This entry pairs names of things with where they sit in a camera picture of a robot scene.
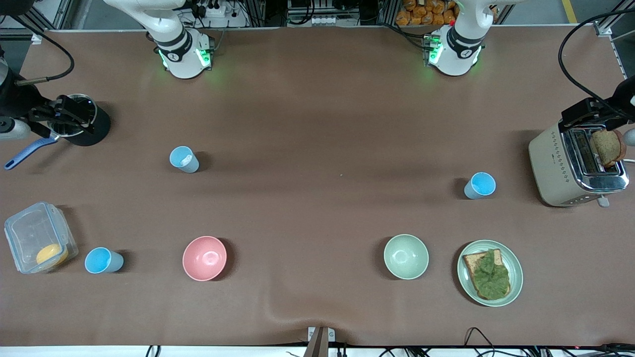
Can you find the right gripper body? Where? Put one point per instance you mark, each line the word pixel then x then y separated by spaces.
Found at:
pixel 21 100

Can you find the blue plastic cup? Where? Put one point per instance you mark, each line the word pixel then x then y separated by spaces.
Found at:
pixel 480 185
pixel 101 261
pixel 184 159

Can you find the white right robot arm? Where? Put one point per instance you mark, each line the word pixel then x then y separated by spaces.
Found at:
pixel 181 59

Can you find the brown bread slice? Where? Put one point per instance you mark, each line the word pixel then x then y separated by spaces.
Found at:
pixel 607 148

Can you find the beige chrome toaster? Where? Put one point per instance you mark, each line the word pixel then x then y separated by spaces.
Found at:
pixel 550 168

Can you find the clear plastic food container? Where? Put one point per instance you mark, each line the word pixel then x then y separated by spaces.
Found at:
pixel 34 230

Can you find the yellow round food piece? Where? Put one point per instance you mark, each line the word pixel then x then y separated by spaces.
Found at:
pixel 51 254

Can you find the white power strip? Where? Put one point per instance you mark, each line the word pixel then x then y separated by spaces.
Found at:
pixel 213 9

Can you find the pale green plate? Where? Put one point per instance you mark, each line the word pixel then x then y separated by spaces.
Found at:
pixel 516 277

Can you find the orange snack bag pile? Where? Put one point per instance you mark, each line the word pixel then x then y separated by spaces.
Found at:
pixel 421 15

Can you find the toast slice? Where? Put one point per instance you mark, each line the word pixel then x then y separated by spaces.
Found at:
pixel 471 263

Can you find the green lettuce leaf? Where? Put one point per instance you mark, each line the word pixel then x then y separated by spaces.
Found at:
pixel 491 277

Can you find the pink bowl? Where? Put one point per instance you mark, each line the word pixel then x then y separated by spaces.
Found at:
pixel 204 258

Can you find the pale green bowl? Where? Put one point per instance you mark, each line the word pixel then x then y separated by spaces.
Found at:
pixel 406 257

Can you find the brown table cover mat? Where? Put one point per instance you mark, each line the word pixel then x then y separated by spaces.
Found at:
pixel 317 198

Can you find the white electronics box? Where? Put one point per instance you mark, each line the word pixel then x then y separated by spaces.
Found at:
pixel 317 21

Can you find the aluminium frame rail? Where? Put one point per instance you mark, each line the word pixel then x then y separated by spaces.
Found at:
pixel 62 12
pixel 607 25

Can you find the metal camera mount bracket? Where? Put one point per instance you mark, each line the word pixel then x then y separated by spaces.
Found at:
pixel 318 342

